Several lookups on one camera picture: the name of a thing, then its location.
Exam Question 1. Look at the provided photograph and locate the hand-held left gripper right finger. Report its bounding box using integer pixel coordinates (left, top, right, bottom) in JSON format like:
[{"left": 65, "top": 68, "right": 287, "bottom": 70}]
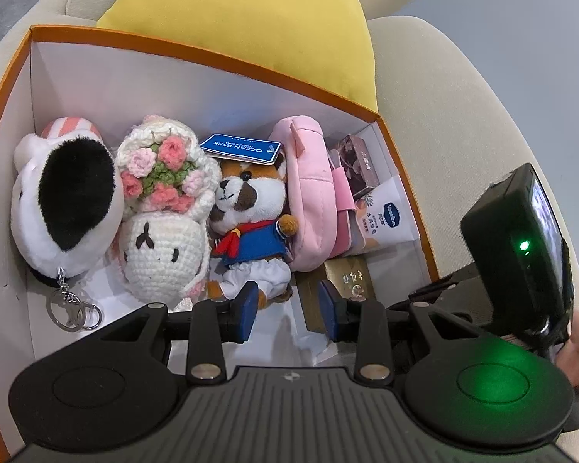
[{"left": 317, "top": 279, "right": 486, "bottom": 383}]

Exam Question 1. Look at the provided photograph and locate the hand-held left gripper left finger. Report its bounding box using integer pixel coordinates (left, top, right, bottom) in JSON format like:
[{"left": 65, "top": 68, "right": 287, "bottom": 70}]
[{"left": 96, "top": 280, "right": 260, "bottom": 385}]

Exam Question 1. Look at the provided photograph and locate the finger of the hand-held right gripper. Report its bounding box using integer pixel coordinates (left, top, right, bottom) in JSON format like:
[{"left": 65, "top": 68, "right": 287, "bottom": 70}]
[{"left": 388, "top": 270, "right": 484, "bottom": 330}]

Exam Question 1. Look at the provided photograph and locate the gold card box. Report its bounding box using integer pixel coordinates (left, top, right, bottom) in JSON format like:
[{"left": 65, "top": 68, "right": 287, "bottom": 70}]
[{"left": 296, "top": 255, "right": 375, "bottom": 335}]

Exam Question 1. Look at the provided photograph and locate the white hand cream tube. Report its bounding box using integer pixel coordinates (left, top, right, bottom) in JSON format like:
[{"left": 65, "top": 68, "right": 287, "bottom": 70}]
[{"left": 354, "top": 175, "right": 422, "bottom": 252}]

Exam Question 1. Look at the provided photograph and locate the crochet bunny plush with flowers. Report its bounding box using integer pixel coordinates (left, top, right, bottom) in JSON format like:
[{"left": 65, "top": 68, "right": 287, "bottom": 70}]
[{"left": 112, "top": 115, "right": 223, "bottom": 310}]

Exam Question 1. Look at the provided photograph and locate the red panda plush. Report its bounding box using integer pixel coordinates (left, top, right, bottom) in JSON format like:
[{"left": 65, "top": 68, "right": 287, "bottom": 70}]
[{"left": 199, "top": 134, "right": 300, "bottom": 308}]

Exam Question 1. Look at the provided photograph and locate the pink fabric pouch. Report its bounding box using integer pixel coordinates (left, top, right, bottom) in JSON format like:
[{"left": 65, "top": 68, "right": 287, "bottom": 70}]
[{"left": 269, "top": 116, "right": 341, "bottom": 272}]

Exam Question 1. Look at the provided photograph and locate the purple printed box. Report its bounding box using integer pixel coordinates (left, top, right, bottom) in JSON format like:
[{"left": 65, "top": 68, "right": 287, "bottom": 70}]
[{"left": 337, "top": 134, "right": 381, "bottom": 189}]

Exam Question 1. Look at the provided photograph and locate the black and white dog plush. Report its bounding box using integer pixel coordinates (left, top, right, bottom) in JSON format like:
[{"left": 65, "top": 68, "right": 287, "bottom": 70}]
[{"left": 10, "top": 116, "right": 126, "bottom": 333}]

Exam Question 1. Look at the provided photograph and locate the orange cardboard box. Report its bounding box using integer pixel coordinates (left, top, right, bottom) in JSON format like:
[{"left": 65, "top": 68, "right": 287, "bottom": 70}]
[{"left": 0, "top": 25, "right": 440, "bottom": 463}]

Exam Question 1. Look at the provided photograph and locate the beige sofa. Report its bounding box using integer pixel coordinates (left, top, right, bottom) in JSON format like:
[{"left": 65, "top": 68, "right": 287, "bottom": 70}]
[{"left": 0, "top": 0, "right": 579, "bottom": 300}]

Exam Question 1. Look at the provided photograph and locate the yellow pillow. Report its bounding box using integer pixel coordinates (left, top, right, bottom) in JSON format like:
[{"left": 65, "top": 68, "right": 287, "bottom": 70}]
[{"left": 96, "top": 0, "right": 378, "bottom": 113}]

